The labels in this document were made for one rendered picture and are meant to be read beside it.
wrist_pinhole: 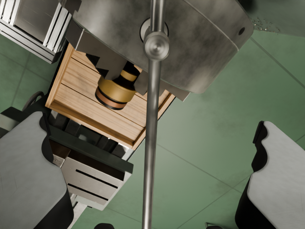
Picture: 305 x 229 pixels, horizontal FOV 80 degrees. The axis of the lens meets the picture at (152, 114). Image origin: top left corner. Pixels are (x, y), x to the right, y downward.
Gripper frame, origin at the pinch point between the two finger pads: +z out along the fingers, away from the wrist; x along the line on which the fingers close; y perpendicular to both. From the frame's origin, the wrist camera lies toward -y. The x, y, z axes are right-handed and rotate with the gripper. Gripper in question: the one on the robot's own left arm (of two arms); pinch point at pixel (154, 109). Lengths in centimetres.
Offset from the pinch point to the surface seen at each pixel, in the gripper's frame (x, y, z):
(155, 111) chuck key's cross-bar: 0.4, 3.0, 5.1
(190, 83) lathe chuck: 5.9, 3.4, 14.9
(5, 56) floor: -114, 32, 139
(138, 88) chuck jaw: -2.5, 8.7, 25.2
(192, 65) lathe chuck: 5.4, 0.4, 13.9
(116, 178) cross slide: -11, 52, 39
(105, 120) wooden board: -16, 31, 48
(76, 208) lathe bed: -36, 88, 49
